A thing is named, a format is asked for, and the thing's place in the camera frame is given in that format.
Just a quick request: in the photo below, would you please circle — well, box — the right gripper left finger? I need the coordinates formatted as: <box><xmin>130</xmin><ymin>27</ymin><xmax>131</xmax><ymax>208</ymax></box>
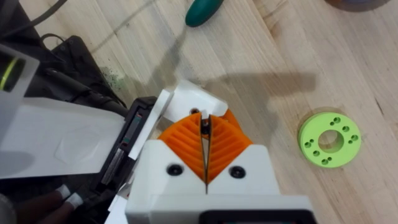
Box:
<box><xmin>130</xmin><ymin>113</ymin><xmax>208</xmax><ymax>200</ymax></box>

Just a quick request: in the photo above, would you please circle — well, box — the finger of the bare white left gripper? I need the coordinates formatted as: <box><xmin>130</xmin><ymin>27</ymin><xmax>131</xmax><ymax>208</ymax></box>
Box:
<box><xmin>128</xmin><ymin>79</ymin><xmax>229</xmax><ymax>161</ymax></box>

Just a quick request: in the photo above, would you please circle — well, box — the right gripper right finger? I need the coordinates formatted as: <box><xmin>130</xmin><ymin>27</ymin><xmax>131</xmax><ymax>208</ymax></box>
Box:
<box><xmin>205</xmin><ymin>114</ymin><xmax>281</xmax><ymax>197</ymax></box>

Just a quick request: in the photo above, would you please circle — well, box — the finger of the white orange left gripper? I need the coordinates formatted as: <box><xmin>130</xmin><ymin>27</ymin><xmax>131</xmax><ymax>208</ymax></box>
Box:
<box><xmin>222</xmin><ymin>108</ymin><xmax>243</xmax><ymax>131</ymax></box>

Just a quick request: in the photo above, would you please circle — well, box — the dark green toy vegetable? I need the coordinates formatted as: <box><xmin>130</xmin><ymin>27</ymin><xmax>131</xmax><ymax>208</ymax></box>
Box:
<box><xmin>185</xmin><ymin>0</ymin><xmax>225</xmax><ymax>28</ymax></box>

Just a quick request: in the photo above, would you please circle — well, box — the grey bucket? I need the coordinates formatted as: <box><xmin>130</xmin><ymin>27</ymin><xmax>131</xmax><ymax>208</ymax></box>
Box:
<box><xmin>324</xmin><ymin>0</ymin><xmax>393</xmax><ymax>13</ymax></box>

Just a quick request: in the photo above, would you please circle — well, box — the green disc with holes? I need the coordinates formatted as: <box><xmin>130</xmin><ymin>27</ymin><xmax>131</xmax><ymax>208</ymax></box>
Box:
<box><xmin>297</xmin><ymin>111</ymin><xmax>363</xmax><ymax>169</ymax></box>

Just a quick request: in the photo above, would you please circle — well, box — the black cable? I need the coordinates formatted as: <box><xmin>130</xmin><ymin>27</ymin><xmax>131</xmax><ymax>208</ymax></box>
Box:
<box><xmin>0</xmin><ymin>0</ymin><xmax>68</xmax><ymax>40</ymax></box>

